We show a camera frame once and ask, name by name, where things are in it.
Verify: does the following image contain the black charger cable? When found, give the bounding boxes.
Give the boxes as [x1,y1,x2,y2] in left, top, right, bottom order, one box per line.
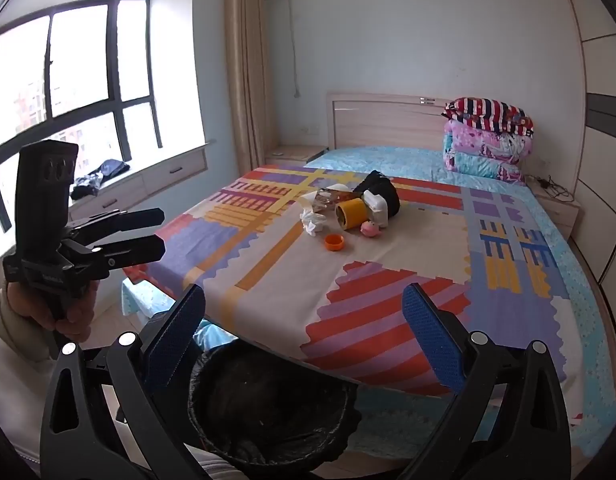
[530,174,573,201]

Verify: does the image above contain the shiny foil wrapper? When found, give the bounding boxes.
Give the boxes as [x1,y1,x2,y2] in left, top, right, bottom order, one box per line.
[300,186,349,213]

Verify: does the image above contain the bed with blue floral sheet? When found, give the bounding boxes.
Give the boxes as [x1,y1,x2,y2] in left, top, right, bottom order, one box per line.
[120,145,616,461]

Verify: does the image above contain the wooden nightstand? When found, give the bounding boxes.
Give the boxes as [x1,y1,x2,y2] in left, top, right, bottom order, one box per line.
[526,180,583,241]
[264,145,329,167]

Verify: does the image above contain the colourful patterned blanket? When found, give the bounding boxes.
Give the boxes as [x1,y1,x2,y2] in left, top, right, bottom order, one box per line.
[122,164,571,398]

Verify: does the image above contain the black knit cloth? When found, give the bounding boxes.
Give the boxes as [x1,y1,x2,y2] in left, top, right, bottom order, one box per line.
[353,170,401,223]

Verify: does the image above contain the yellow tape roll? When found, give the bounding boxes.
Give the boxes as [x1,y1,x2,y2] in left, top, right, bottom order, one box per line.
[335,197,373,231]

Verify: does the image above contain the wooden headboard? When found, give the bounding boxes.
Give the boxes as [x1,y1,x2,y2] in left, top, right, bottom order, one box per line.
[326,92,456,153]

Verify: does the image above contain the black framed window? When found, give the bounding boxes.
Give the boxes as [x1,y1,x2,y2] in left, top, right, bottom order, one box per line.
[0,0,163,261]

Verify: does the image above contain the beige curtain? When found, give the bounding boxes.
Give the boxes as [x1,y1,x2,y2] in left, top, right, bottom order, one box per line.
[223,0,281,178]

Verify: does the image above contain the white and grey wardrobe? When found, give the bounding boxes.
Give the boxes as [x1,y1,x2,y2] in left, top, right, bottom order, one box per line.
[568,0,616,286]

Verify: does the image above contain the wooden windowsill drawer cabinet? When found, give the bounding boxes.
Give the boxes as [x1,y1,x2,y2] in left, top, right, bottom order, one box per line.
[63,142,211,226]

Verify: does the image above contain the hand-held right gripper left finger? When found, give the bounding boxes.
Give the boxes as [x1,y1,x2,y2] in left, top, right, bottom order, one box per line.
[40,284,207,480]

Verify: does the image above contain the person's left forearm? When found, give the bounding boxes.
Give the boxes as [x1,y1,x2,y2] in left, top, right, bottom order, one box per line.
[0,290,114,480]

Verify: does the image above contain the dark clothes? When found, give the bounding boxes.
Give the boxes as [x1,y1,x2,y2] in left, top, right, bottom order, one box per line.
[69,159,131,201]

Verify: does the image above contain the trash bin with black bag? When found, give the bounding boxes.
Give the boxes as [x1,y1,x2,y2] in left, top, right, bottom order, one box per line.
[188,345,361,480]

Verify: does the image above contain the white cardboard tube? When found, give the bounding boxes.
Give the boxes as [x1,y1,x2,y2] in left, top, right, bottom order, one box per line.
[363,190,389,228]

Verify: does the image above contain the white tissue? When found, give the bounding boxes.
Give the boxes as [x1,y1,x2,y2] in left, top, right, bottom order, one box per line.
[299,208,329,237]

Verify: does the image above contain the person's left hand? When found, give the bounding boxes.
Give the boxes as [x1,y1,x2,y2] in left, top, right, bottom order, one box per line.
[3,280,99,343]

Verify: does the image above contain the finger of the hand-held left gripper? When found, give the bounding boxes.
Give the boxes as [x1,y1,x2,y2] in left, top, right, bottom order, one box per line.
[63,207,166,243]
[58,237,167,283]

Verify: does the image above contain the air conditioner power cord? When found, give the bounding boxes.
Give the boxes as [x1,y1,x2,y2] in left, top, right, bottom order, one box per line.
[287,0,303,101]

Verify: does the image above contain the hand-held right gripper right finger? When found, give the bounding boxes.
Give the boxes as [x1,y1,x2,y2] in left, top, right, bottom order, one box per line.
[402,282,571,480]

